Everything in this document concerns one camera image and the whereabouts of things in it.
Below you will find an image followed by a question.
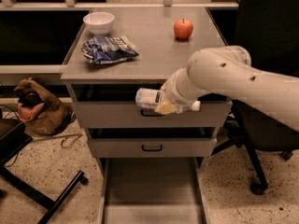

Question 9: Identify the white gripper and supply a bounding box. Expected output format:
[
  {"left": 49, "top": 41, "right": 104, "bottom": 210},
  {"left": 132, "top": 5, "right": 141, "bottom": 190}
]
[{"left": 155, "top": 68, "right": 202, "bottom": 115}]

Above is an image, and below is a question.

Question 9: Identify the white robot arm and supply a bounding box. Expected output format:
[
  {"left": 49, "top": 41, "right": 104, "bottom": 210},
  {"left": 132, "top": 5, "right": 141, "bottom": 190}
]
[{"left": 155, "top": 46, "right": 299, "bottom": 131}]

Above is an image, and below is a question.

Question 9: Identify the grey drawer cabinet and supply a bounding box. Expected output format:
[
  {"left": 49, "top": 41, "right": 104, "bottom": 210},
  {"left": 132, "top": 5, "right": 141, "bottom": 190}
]
[{"left": 61, "top": 7, "right": 232, "bottom": 163}]

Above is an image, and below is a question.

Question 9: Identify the top grey drawer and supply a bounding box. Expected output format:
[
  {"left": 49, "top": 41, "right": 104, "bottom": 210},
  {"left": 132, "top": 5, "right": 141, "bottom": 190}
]
[{"left": 71, "top": 84, "right": 232, "bottom": 128}]

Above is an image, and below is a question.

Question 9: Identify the grey drawer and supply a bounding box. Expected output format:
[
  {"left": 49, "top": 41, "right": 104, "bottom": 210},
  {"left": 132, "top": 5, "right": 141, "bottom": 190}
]
[
  {"left": 96, "top": 158, "right": 207, "bottom": 224},
  {"left": 89, "top": 127, "right": 217, "bottom": 158},
  {"left": 71, "top": 84, "right": 232, "bottom": 128}
]

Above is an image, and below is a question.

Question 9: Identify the middle grey drawer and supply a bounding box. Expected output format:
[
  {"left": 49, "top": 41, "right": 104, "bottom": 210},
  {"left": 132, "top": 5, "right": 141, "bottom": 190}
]
[{"left": 89, "top": 127, "right": 217, "bottom": 158}]

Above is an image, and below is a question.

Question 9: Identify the bottom grey drawer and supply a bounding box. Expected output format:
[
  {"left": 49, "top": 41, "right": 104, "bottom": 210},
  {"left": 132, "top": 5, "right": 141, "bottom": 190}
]
[{"left": 96, "top": 158, "right": 207, "bottom": 224}]

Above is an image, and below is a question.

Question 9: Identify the red apple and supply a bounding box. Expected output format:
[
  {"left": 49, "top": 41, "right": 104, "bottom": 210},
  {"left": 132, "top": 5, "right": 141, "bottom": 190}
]
[{"left": 173, "top": 19, "right": 193, "bottom": 40}]

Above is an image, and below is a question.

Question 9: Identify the blue chip bag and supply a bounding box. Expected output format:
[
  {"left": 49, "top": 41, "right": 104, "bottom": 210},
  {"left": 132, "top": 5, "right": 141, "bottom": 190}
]
[{"left": 80, "top": 35, "right": 139, "bottom": 65}]

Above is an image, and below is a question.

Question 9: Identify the white ceramic bowl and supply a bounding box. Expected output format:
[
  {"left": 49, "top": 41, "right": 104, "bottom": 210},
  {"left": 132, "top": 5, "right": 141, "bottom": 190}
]
[{"left": 83, "top": 12, "right": 115, "bottom": 35}]

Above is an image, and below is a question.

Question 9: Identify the brown paper bag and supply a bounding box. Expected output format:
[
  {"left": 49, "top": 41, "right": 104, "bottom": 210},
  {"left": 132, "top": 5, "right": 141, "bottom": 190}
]
[{"left": 14, "top": 77, "right": 72, "bottom": 135}]

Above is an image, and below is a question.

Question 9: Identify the black office chair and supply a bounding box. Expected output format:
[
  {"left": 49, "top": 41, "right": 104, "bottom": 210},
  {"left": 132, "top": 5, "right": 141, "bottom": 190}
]
[{"left": 212, "top": 0, "right": 299, "bottom": 195}]

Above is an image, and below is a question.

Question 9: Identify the black rolling stand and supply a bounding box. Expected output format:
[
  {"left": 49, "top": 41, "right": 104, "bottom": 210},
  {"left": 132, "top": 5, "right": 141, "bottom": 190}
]
[{"left": 0, "top": 109, "right": 90, "bottom": 224}]

